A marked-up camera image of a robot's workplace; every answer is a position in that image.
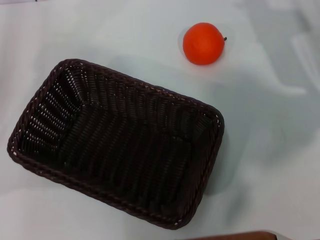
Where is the dark brown woven basket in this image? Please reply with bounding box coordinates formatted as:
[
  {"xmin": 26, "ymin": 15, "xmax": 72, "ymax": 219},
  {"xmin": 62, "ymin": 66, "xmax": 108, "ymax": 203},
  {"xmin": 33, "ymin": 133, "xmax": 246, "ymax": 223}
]
[{"xmin": 6, "ymin": 58, "xmax": 225, "ymax": 230}]

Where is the orange-red round fruit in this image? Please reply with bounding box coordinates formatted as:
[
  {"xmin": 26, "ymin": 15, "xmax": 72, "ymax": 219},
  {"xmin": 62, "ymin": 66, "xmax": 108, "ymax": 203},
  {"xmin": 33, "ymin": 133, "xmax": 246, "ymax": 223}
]
[{"xmin": 182, "ymin": 22, "xmax": 228, "ymax": 66}]

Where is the brown wooden edge strip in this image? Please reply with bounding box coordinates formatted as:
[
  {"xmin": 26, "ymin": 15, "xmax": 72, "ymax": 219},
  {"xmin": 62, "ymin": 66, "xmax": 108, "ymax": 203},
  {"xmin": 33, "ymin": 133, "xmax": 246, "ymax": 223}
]
[{"xmin": 191, "ymin": 230, "xmax": 279, "ymax": 240}]

